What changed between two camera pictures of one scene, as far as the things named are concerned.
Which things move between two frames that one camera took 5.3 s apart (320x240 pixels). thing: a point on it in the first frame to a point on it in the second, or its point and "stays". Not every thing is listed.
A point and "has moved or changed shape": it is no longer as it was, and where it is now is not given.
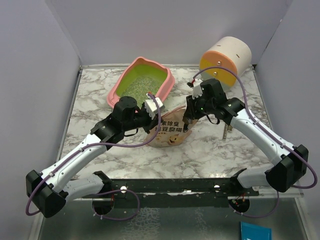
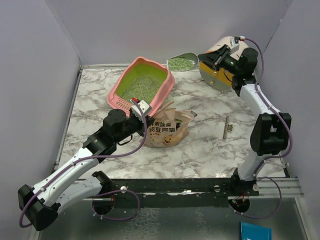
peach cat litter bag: (171, 132) has moved or changed shape
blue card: (250, 231) stays
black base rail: (173, 192) stays
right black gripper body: (199, 106) to (223, 61)
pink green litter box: (140, 77) stays
